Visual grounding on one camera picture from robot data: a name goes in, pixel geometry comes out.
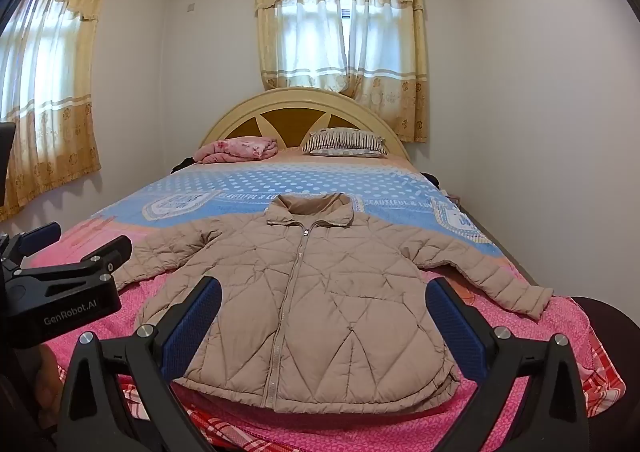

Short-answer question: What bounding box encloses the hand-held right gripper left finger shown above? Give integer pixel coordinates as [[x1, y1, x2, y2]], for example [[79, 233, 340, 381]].
[[55, 276, 223, 452]]

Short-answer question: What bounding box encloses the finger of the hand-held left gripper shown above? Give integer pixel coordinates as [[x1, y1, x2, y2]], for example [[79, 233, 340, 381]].
[[9, 221, 62, 264], [20, 235, 134, 290]]

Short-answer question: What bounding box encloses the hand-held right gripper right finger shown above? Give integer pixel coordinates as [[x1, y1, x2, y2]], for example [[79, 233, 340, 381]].
[[425, 277, 592, 452]]

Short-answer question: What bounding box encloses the beige quilted puffer jacket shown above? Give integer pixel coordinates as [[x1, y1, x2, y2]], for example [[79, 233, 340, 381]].
[[112, 192, 555, 415]]

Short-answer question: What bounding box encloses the red plaid cloth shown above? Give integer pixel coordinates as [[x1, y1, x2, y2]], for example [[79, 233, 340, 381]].
[[55, 329, 627, 452]]

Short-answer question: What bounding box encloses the dark cloth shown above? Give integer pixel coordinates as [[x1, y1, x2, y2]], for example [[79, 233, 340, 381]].
[[421, 171, 453, 193], [170, 156, 202, 176]]

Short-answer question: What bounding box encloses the yellow floral window curtain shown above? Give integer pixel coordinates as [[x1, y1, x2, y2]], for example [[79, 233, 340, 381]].
[[0, 0, 114, 223], [347, 0, 430, 144], [255, 0, 352, 94]]

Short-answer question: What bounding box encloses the pink floral folded blanket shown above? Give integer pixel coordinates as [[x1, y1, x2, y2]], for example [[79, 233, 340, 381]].
[[194, 136, 279, 164]]

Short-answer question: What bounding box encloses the blue dotted printed bed sheet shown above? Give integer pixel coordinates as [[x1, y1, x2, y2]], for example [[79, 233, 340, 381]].
[[92, 149, 502, 260]]

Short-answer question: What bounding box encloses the striped pillow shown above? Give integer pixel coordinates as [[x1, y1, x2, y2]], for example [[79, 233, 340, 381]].
[[301, 128, 388, 157]]

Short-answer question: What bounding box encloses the cream arched wooden headboard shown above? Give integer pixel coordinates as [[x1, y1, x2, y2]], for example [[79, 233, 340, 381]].
[[199, 87, 411, 158]]

